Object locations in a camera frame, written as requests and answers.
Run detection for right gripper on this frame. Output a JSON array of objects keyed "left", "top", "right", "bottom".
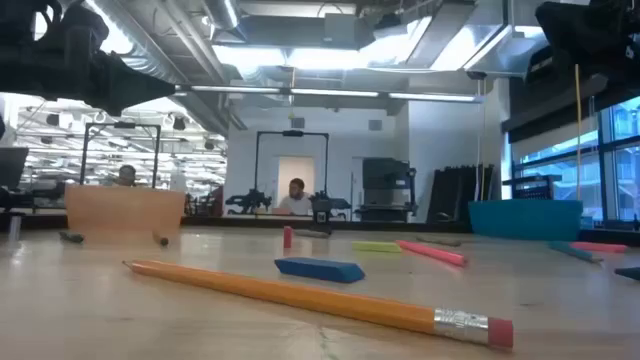
[{"left": 523, "top": 0, "right": 640, "bottom": 96}]

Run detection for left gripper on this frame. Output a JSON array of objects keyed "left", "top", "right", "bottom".
[{"left": 0, "top": 44, "right": 177, "bottom": 117}]

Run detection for teal pencil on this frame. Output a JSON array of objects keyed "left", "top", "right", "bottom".
[{"left": 547, "top": 240, "right": 605, "bottom": 265}]

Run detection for blue eraser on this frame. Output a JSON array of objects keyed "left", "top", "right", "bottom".
[{"left": 273, "top": 256, "right": 367, "bottom": 285}]

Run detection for yellow-green eraser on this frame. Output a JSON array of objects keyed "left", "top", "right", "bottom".
[{"left": 350, "top": 240, "right": 403, "bottom": 254}]

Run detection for orange pencil with pink eraser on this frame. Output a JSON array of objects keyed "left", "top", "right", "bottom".
[{"left": 122, "top": 258, "right": 515, "bottom": 350}]

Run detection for person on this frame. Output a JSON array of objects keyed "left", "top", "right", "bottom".
[
  {"left": 112, "top": 164, "right": 139, "bottom": 188},
  {"left": 276, "top": 177, "right": 315, "bottom": 217}
]

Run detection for orange plastic bin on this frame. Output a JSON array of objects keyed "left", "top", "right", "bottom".
[{"left": 63, "top": 183, "right": 187, "bottom": 232}]

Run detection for red chair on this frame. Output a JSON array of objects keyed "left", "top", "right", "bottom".
[{"left": 208, "top": 184, "right": 225, "bottom": 217}]

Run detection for black shelf rack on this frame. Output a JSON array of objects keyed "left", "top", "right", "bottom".
[{"left": 501, "top": 174, "right": 565, "bottom": 201}]

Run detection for dark monitor screen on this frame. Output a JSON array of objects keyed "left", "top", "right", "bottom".
[{"left": 0, "top": 146, "right": 30, "bottom": 191}]

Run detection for black leaning panels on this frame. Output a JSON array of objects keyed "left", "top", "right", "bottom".
[{"left": 427, "top": 163, "right": 496, "bottom": 224}]

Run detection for blue plastic bin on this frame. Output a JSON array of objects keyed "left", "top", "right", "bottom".
[{"left": 468, "top": 198, "right": 585, "bottom": 243}]

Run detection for long ceiling light fixture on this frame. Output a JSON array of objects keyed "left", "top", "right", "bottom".
[{"left": 174, "top": 83, "right": 485, "bottom": 104}]

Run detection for pink eraser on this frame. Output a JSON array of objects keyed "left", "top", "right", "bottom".
[{"left": 569, "top": 241, "right": 629, "bottom": 254}]

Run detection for grey pen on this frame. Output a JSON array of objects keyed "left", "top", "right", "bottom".
[{"left": 414, "top": 235, "right": 464, "bottom": 248}]

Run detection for black gantry frame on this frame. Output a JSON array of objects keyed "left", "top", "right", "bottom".
[
  {"left": 79, "top": 121, "right": 162, "bottom": 189},
  {"left": 253, "top": 129, "right": 330, "bottom": 201}
]

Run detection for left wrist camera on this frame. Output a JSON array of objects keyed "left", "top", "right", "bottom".
[{"left": 60, "top": 3, "right": 110, "bottom": 54}]

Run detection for round silver air duct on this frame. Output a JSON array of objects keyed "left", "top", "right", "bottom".
[{"left": 202, "top": 0, "right": 241, "bottom": 31}]

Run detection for white hanging cord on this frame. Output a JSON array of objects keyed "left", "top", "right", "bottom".
[{"left": 474, "top": 79, "right": 487, "bottom": 201}]

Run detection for silver metal post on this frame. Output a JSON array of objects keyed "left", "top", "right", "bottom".
[{"left": 7, "top": 213, "right": 23, "bottom": 242}]

